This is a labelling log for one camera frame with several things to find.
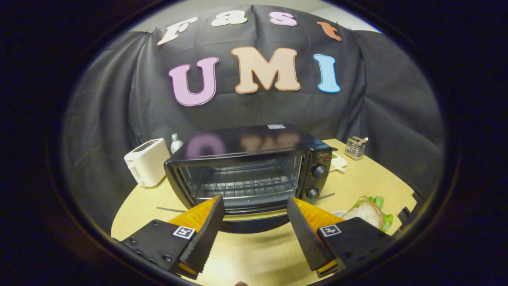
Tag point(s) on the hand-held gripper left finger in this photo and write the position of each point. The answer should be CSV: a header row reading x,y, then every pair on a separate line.
x,y
204,242

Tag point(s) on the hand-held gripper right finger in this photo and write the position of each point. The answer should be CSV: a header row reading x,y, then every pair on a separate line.
x,y
305,238

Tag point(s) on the lettuce sandwich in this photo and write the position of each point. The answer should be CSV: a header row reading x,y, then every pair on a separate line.
x,y
367,212

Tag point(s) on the white pop-up toaster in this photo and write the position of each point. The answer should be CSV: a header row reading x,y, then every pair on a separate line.
x,y
147,163

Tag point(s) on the small silver bottle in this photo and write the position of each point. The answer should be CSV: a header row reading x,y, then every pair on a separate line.
x,y
176,145

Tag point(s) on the white plate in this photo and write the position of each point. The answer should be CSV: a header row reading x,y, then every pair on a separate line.
x,y
339,214

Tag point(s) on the black toaster oven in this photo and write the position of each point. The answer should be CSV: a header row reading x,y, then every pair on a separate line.
x,y
238,143

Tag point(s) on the black backdrop cloth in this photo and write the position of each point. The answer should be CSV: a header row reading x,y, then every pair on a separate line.
x,y
258,107

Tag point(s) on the white divided bean dish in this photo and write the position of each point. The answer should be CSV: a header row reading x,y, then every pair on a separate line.
x,y
338,163

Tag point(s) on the black chair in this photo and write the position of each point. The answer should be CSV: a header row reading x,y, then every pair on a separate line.
x,y
406,212

